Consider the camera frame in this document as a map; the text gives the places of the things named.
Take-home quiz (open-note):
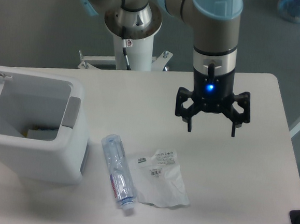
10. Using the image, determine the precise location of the trash inside the can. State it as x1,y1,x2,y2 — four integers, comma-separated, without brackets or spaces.
20,125,58,141

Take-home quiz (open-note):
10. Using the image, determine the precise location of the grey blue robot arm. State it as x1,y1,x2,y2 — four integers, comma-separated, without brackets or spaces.
81,0,250,129

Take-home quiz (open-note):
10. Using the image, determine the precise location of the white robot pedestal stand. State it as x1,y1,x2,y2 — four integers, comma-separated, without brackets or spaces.
78,35,173,71

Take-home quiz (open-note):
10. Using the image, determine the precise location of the clear plastic water bottle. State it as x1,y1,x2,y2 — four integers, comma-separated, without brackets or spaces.
101,134,137,216

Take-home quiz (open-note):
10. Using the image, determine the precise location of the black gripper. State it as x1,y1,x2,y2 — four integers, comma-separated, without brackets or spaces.
173,62,255,139

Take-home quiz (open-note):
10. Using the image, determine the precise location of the white trash can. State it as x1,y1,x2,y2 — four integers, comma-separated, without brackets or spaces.
0,67,90,184

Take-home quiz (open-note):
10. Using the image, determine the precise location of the white plastic bag wrapper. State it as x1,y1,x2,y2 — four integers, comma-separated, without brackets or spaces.
128,148,190,208

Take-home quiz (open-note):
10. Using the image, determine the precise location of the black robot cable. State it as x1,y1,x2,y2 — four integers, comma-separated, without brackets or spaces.
111,0,137,71

